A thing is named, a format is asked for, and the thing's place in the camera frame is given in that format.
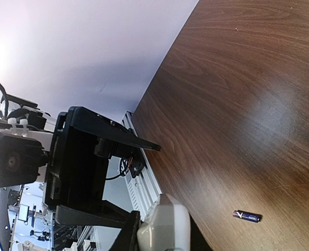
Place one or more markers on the blue AAA battery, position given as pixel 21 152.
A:
pixel 247 216

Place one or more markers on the grey remote control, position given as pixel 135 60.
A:
pixel 166 226

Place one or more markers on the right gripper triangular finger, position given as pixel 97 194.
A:
pixel 127 237

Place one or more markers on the front aluminium rail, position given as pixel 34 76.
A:
pixel 144 189

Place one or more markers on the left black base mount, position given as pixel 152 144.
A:
pixel 132 165

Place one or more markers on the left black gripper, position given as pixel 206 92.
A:
pixel 82 146

